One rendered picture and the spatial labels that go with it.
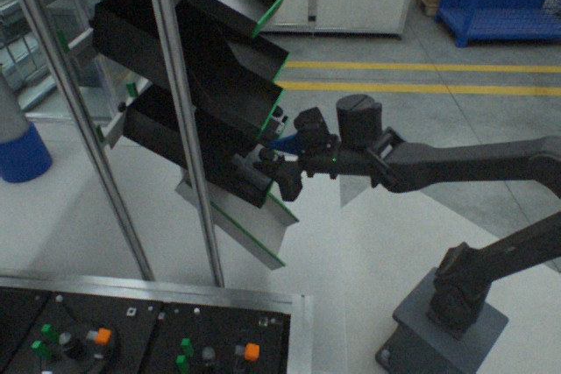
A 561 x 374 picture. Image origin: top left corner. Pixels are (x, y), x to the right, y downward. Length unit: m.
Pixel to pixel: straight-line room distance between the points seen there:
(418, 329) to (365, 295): 0.27
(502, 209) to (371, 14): 2.69
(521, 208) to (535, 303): 1.64
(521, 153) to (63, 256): 1.06
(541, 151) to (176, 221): 0.91
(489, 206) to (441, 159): 2.12
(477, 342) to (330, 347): 0.31
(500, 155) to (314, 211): 0.71
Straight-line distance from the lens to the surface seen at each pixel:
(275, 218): 0.89
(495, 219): 2.57
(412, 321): 0.74
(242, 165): 0.68
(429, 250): 1.11
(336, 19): 4.49
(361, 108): 0.55
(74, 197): 1.32
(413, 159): 0.54
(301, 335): 0.81
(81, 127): 0.66
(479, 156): 0.51
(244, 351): 0.68
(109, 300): 0.90
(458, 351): 0.74
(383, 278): 1.01
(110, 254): 1.11
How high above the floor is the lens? 1.69
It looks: 41 degrees down
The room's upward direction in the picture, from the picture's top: straight up
